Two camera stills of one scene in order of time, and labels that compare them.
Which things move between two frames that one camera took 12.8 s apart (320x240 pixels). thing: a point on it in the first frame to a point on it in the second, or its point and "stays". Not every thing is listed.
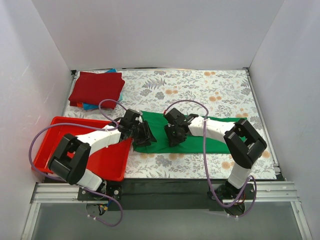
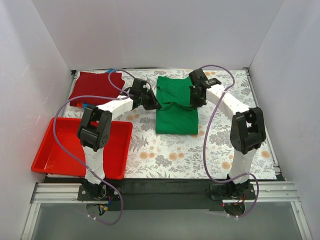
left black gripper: [142, 132] to [148, 100]
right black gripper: [172, 132] to [196, 95]
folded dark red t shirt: [92, 88] stays
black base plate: [168, 194] stays
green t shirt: [190, 144] to [176, 116]
